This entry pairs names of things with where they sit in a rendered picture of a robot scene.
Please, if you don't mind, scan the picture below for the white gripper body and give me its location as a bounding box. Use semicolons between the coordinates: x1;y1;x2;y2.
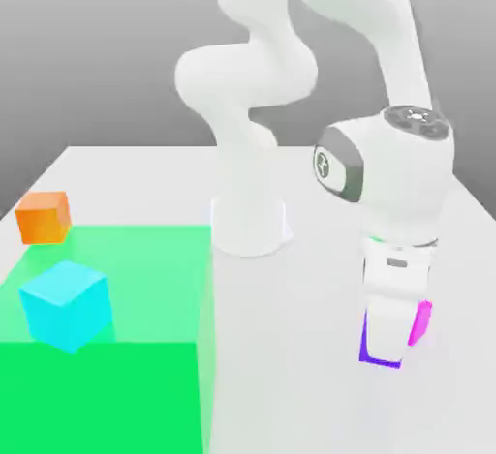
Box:
361;238;434;305

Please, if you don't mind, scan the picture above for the small purple cube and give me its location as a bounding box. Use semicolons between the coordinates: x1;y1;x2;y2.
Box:
358;309;403;370

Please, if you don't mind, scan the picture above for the small magenta cube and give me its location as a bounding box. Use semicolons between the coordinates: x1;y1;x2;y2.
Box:
407;298;434;348

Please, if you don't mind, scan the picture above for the small cyan cube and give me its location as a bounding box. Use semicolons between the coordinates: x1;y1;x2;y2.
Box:
17;259;116;355

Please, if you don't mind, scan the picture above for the small orange cube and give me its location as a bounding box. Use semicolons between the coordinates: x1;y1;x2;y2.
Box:
15;191;74;246

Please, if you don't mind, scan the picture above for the large green box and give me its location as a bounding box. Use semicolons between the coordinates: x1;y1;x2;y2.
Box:
0;224;217;454

